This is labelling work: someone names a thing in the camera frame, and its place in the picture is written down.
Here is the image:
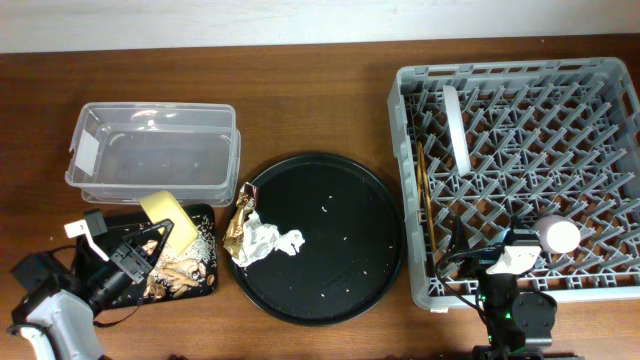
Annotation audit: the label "yellow bowl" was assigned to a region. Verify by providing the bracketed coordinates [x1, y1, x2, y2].
[139, 191, 198, 255]

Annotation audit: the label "round black tray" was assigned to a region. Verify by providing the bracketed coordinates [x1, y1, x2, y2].
[229, 153, 406, 326]

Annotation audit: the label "grey dishwasher rack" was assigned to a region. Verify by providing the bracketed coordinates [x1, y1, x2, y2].
[387, 57, 639, 312]

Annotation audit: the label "black rectangular tray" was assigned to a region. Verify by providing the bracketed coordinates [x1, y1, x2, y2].
[74, 204, 218, 309]

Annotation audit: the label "white napkin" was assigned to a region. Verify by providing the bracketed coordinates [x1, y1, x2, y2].
[230, 211, 305, 267]

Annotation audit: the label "pink cup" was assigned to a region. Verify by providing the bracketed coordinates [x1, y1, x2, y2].
[533, 215, 581, 254]

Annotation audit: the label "clear plastic bin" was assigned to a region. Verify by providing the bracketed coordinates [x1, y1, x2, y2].
[65, 102, 241, 207]

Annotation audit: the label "wooden chopstick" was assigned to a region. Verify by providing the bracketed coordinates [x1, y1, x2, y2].
[418, 141, 437, 253]
[416, 140, 423, 220]

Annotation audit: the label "gold foil wrapper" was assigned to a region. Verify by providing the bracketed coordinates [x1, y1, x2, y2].
[223, 182, 258, 259]

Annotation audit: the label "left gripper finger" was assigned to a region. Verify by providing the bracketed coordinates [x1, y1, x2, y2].
[107, 219, 174, 250]
[142, 235, 169, 295]

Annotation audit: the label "food scraps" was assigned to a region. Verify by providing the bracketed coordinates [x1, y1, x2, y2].
[142, 215, 218, 302]

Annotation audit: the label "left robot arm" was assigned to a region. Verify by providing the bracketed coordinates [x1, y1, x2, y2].
[7, 210, 174, 360]

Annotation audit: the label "grey plate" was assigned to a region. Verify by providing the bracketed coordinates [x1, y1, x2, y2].
[442, 85, 471, 176]

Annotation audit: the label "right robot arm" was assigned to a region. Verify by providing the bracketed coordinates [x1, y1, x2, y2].
[447, 217, 557, 360]

